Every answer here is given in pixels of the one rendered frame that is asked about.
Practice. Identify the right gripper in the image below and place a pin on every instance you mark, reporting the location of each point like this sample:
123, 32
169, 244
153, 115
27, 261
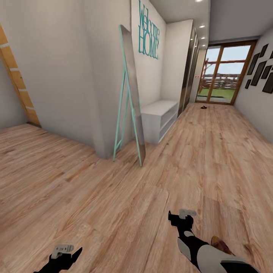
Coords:
176, 221

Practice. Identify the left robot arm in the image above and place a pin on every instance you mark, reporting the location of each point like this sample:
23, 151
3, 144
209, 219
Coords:
60, 260

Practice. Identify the standing mirror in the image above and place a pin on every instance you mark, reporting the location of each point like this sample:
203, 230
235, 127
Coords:
130, 71

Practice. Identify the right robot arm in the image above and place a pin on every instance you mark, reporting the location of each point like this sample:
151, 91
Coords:
204, 256

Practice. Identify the door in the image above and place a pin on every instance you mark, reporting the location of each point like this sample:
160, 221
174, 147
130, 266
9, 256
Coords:
16, 78
224, 70

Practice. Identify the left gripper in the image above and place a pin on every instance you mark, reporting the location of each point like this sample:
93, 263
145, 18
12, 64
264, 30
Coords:
63, 262

